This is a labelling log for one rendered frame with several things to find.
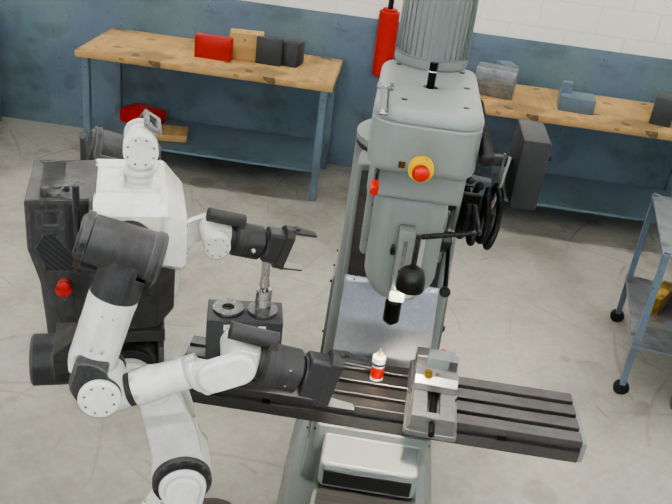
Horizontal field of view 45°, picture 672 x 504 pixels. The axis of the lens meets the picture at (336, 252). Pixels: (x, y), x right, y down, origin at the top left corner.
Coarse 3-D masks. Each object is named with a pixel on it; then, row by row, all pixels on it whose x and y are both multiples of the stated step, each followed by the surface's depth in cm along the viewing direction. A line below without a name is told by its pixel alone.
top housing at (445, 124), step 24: (384, 72) 209; (408, 72) 210; (456, 72) 216; (408, 96) 191; (432, 96) 193; (456, 96) 195; (384, 120) 184; (408, 120) 182; (432, 120) 182; (456, 120) 181; (480, 120) 184; (384, 144) 186; (408, 144) 184; (432, 144) 184; (456, 144) 183; (384, 168) 188; (456, 168) 186
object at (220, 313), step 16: (208, 304) 238; (224, 304) 236; (240, 304) 237; (272, 304) 239; (208, 320) 230; (224, 320) 231; (240, 320) 232; (256, 320) 233; (272, 320) 234; (208, 336) 232; (208, 352) 235
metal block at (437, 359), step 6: (432, 348) 238; (432, 354) 235; (438, 354) 236; (444, 354) 236; (432, 360) 234; (438, 360) 233; (444, 360) 233; (426, 366) 240; (432, 366) 235; (438, 366) 234; (444, 366) 234
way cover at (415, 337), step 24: (360, 288) 268; (432, 288) 267; (360, 312) 269; (408, 312) 268; (432, 312) 267; (336, 336) 267; (360, 336) 267; (384, 336) 267; (408, 336) 267; (432, 336) 267; (408, 360) 264
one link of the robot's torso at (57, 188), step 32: (64, 160) 166; (96, 160) 167; (160, 160) 171; (32, 192) 151; (64, 192) 153; (96, 192) 154; (128, 192) 155; (160, 192) 157; (32, 224) 150; (64, 224) 152; (160, 224) 153; (32, 256) 153; (64, 256) 155; (64, 288) 155; (160, 288) 161; (64, 320) 164; (160, 320) 168
